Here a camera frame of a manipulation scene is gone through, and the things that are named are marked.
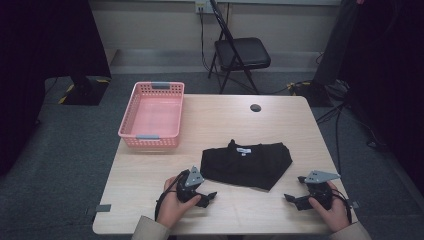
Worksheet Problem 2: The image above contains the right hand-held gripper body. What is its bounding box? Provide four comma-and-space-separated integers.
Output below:
304, 170, 341, 211

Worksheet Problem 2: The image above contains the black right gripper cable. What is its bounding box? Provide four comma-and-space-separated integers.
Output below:
331, 188, 353, 224

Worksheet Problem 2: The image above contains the black floor cable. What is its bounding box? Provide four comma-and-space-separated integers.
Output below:
315, 99, 389, 176

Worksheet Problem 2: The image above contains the black curtain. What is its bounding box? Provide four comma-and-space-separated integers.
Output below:
0, 0, 112, 177
338, 0, 424, 193

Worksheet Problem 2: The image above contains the white wall outlet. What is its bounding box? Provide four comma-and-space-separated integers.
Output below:
194, 0, 210, 15

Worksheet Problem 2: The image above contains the black wall cable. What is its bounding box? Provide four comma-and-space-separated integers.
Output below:
198, 6, 216, 73

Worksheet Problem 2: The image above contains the pink plastic basket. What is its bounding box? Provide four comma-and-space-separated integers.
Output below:
117, 81, 186, 150

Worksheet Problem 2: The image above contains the person's left hand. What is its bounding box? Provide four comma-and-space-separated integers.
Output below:
156, 176, 203, 230

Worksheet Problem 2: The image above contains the person's right hand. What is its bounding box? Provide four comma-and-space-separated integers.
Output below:
307, 181, 351, 233

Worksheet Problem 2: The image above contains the black printed t-shirt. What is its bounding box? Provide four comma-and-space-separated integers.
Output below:
199, 138, 294, 192

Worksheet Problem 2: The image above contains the black folding chair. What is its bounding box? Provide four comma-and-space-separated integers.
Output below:
207, 0, 272, 95

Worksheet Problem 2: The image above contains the black stand base yellow tape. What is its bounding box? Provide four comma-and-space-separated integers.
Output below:
57, 75, 111, 107
287, 80, 335, 108

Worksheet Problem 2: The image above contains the dark upright stand panel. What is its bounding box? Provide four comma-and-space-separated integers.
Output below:
312, 0, 359, 87

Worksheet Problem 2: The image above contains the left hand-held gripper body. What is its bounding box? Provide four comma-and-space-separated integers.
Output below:
176, 165, 206, 204

